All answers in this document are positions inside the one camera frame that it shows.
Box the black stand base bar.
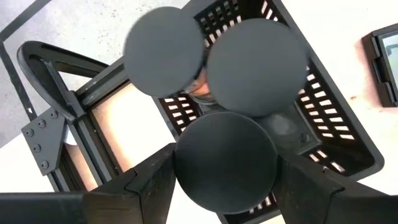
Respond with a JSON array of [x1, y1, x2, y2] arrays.
[[0, 0, 53, 122]]

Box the black plastic mirror frame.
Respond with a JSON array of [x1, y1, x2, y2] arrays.
[[361, 23, 398, 108]]

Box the grey bolted corner plate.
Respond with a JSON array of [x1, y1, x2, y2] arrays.
[[21, 107, 68, 177]]

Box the red sand hourglass black caps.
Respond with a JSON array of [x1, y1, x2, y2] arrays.
[[172, 111, 279, 215]]

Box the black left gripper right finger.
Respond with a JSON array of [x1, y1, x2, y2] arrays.
[[272, 152, 398, 224]]

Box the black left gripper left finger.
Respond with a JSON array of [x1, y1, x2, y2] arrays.
[[0, 142, 177, 224]]

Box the black plastic basket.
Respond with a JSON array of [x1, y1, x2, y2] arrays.
[[152, 0, 386, 224]]

